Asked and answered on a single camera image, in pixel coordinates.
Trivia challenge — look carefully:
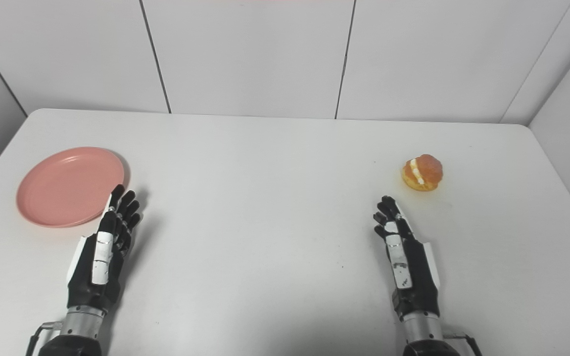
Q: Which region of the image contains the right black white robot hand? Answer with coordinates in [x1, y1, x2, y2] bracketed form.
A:
[373, 196, 441, 320]

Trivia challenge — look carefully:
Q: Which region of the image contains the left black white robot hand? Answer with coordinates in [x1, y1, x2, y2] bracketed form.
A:
[66, 184, 142, 313]

